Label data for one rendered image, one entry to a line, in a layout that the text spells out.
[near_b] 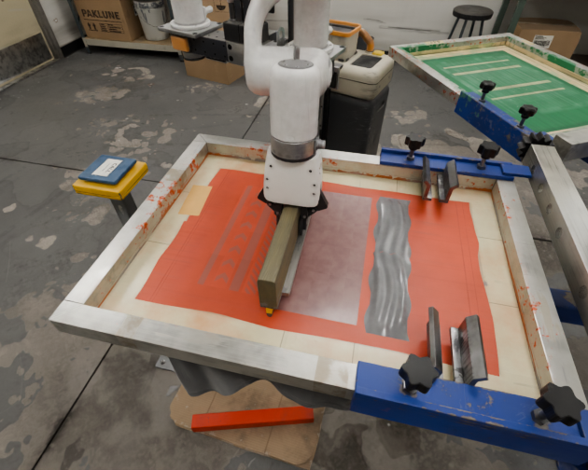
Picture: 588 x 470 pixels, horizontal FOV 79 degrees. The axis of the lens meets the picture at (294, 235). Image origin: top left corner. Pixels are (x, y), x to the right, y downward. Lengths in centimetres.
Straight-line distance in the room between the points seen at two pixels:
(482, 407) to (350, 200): 49
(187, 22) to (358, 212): 83
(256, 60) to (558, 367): 63
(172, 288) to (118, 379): 111
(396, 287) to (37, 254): 208
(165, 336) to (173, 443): 103
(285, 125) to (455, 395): 44
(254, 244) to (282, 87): 33
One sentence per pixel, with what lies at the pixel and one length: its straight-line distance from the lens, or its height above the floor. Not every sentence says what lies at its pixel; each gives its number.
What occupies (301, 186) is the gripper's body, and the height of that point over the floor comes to 111.
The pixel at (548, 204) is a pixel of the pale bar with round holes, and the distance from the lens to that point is 87.
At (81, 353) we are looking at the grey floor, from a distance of 189.
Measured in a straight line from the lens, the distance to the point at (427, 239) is 78.
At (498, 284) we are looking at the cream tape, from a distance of 76.
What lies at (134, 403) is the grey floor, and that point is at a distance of 169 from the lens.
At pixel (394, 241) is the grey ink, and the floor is 96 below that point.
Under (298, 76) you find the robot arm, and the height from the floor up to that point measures 129.
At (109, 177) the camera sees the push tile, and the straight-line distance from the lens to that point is 97.
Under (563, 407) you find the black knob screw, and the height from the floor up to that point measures 106.
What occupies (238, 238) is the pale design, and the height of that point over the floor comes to 95.
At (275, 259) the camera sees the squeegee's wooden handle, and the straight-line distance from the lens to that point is 56.
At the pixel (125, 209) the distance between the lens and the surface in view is 105.
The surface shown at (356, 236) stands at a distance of 75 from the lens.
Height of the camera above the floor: 148
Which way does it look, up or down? 46 degrees down
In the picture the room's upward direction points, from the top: straight up
